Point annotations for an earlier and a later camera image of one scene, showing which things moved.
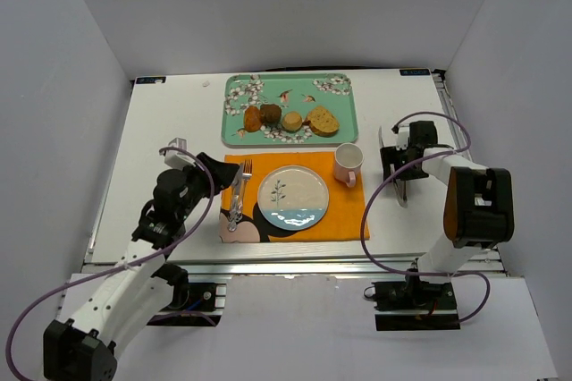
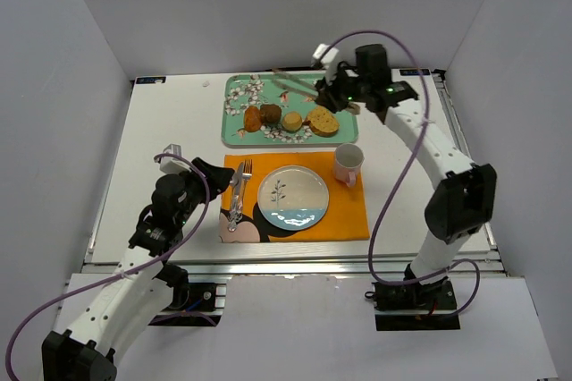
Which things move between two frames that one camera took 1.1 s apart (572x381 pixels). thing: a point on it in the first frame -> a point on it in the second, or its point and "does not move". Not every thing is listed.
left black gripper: x=207 y=171 does not move
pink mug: x=349 y=157 does not move
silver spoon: x=234 y=215 does not move
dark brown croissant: x=271 y=113 does not move
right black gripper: x=398 y=166 -> x=332 y=92
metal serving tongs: x=399 y=185 -> x=295 y=82
